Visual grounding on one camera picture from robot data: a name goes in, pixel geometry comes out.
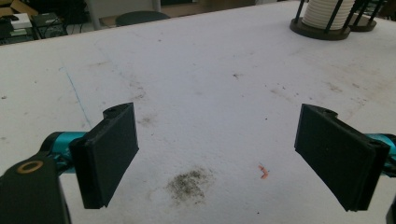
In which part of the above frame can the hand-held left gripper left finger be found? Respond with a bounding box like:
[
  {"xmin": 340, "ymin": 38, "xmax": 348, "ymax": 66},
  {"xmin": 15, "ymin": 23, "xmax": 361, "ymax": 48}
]
[{"xmin": 41, "ymin": 102, "xmax": 140, "ymax": 210}]

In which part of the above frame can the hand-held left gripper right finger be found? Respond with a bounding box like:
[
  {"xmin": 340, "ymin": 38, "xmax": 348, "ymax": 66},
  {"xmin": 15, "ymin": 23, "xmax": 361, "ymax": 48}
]
[{"xmin": 294, "ymin": 104, "xmax": 396, "ymax": 213}]

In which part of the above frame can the small orange scrap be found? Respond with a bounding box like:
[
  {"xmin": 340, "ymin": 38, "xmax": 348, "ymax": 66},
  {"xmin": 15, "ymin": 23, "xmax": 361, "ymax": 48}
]
[{"xmin": 258, "ymin": 164, "xmax": 270, "ymax": 180}]

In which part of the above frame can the dark round plate rack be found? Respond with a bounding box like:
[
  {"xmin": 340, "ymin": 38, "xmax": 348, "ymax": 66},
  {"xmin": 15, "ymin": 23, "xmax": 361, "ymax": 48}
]
[
  {"xmin": 290, "ymin": 0, "xmax": 353, "ymax": 41},
  {"xmin": 346, "ymin": 0, "xmax": 386, "ymax": 33}
]

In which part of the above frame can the stack of white plates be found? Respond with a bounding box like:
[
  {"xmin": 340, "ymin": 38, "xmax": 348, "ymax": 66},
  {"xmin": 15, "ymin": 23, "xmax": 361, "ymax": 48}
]
[{"xmin": 302, "ymin": 0, "xmax": 356, "ymax": 31}]

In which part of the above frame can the dark round stool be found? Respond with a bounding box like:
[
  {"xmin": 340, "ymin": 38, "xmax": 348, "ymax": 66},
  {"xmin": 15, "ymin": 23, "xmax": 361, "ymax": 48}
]
[{"xmin": 115, "ymin": 10, "xmax": 171, "ymax": 28}]

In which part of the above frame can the white box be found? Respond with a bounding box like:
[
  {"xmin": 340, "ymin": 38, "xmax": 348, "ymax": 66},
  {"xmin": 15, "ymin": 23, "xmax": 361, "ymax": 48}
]
[{"xmin": 8, "ymin": 12, "xmax": 34, "ymax": 31}]

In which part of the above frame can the cardboard box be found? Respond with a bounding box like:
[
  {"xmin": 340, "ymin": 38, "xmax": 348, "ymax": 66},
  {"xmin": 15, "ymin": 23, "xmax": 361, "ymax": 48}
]
[{"xmin": 0, "ymin": 0, "xmax": 40, "ymax": 18}]

